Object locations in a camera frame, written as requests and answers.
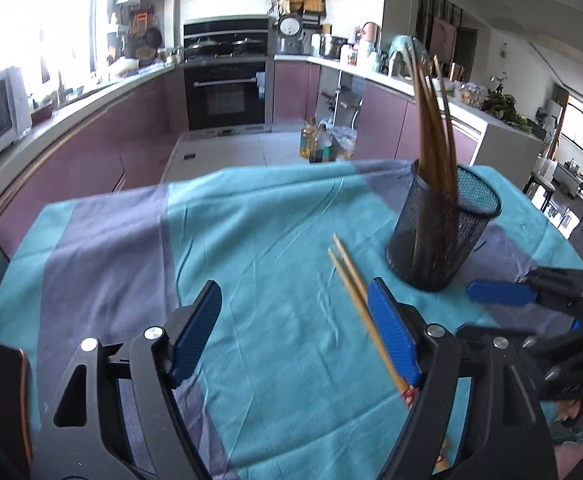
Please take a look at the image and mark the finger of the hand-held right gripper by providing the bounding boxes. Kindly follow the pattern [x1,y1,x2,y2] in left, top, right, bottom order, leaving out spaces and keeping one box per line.
[455,317,583,376]
[465,269,583,312]

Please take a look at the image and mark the teal plastic bag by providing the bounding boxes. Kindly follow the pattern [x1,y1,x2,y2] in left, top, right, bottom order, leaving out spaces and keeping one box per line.
[388,35,428,77]

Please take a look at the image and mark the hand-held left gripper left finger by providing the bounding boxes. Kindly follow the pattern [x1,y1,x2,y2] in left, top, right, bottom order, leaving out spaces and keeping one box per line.
[32,280,232,480]

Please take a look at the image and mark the teal and purple tablecloth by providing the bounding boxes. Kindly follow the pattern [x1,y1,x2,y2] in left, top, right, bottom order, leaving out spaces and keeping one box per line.
[0,159,583,480]

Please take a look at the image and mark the silver rice cooker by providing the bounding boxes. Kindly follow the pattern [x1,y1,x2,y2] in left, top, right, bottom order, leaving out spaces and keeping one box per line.
[276,14,305,56]

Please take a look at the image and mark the pink kettle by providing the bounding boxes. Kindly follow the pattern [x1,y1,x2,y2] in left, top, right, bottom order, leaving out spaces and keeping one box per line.
[360,21,383,57]

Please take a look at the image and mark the black mesh utensil holder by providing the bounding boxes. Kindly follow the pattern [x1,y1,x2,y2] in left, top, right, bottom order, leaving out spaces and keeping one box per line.
[385,160,502,292]

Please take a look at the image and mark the hanging pans and utensils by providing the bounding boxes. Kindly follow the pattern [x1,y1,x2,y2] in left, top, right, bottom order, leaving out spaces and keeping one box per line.
[123,7,164,62]

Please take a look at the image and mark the black built-in oven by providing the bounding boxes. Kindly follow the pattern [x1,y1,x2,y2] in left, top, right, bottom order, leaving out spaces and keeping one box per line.
[182,16,273,132]

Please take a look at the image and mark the dark round stool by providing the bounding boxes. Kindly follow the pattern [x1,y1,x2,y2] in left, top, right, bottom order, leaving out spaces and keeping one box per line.
[523,170,558,212]

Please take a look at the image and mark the wooden chopstick floral handle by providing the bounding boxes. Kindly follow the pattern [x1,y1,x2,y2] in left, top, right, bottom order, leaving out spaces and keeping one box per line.
[332,233,373,309]
[327,250,422,406]

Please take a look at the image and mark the bundle of wooden chopsticks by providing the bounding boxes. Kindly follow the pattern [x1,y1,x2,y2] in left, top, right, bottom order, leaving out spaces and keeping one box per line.
[405,35,461,281]

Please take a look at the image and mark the bottles on floor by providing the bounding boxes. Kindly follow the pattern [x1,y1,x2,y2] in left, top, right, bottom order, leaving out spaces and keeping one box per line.
[299,119,358,164]

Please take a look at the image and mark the steel stock pot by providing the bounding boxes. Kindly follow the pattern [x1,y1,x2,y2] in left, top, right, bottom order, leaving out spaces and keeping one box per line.
[319,34,348,59]

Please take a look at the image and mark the purple kitchen cabinet run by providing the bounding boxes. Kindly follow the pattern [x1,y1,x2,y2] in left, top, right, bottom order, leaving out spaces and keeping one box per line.
[0,65,188,257]
[272,57,483,167]

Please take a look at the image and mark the green potted plant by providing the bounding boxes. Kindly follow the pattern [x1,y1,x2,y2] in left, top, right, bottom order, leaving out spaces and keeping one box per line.
[481,76,533,133]

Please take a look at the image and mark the dark flat phone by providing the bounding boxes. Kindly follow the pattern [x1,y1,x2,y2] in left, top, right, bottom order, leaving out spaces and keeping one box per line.
[0,342,35,477]

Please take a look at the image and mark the kitchen window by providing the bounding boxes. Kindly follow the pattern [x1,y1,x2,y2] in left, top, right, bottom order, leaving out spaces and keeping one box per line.
[0,0,118,86]

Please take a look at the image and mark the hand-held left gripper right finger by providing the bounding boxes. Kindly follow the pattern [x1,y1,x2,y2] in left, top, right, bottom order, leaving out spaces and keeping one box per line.
[366,276,559,480]

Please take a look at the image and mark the black wok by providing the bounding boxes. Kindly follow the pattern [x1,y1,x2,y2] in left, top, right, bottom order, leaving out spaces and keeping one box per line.
[186,37,263,56]

